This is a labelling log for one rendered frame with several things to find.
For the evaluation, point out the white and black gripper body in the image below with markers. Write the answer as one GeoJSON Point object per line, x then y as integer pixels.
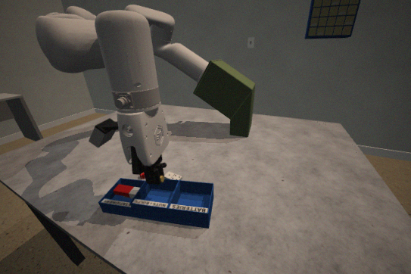
{"type": "Point", "coordinates": [146, 130]}

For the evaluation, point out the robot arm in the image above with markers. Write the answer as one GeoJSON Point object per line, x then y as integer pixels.
{"type": "Point", "coordinates": [121, 42]}

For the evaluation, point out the white domino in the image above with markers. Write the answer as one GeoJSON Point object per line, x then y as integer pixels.
{"type": "Point", "coordinates": [170, 175]}

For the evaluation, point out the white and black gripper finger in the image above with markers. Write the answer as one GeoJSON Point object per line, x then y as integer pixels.
{"type": "Point", "coordinates": [138, 168]}
{"type": "Point", "coordinates": [159, 165]}

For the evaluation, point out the blue three-compartment bin tray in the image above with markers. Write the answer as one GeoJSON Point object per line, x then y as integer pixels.
{"type": "Point", "coordinates": [191, 202]}

